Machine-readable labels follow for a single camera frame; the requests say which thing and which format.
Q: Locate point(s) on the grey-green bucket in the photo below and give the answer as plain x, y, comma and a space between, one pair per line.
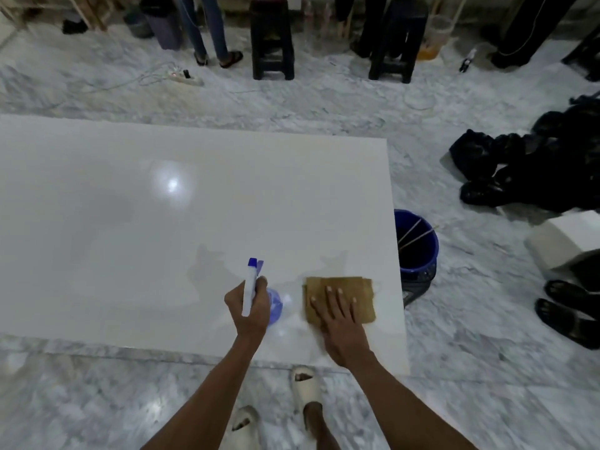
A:
138, 25

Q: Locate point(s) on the black plastic stool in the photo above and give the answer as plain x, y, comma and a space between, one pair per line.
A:
272, 37
398, 42

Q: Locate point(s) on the clear plastic bottles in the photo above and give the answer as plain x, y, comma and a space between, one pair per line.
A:
318, 18

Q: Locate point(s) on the grey waste bin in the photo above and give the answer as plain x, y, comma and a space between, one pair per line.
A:
166, 25

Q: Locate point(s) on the thin wooden stick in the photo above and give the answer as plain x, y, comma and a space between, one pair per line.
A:
417, 238
410, 231

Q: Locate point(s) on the clear bucket orange liquid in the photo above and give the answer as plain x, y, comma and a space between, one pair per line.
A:
436, 39

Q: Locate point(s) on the person's right middle finger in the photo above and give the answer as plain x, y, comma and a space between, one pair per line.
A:
331, 302

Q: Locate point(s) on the person's left forearm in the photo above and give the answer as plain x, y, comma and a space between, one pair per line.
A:
206, 403

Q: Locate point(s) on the black shoe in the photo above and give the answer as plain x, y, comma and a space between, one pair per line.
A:
75, 27

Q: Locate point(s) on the person's left hand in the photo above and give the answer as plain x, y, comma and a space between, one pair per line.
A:
234, 309

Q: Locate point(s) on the white power strip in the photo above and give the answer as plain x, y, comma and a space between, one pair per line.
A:
185, 80

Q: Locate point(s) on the small spray bottle black base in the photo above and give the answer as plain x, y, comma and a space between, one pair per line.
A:
468, 61

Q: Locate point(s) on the pile of black cloth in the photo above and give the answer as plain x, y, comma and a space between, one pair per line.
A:
543, 163

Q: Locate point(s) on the brown cleaning cloth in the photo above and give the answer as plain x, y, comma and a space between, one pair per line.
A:
365, 295

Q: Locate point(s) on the person's right forearm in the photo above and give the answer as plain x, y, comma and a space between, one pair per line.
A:
403, 407

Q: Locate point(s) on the black sandal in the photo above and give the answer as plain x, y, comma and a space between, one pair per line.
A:
562, 323
569, 292

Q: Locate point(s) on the blue spray bottle white head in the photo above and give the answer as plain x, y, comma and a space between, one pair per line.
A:
249, 290

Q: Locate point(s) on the blue plastic bucket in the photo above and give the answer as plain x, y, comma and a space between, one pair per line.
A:
417, 262

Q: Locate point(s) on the person's right leg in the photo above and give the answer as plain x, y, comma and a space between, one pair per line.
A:
321, 428

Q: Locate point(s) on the person's right little finger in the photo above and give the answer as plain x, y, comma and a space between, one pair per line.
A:
356, 311

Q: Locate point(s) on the person's left fingers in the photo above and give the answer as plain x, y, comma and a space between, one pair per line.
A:
263, 295

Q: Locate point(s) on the person's right hand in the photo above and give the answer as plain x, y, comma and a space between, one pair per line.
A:
344, 335

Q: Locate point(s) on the wooden furniture legs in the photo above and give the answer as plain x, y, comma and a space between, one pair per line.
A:
91, 11

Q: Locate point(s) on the white cardboard box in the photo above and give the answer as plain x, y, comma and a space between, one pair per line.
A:
562, 241

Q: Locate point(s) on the cream slide sandal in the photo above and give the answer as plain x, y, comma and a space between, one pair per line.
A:
302, 386
246, 435

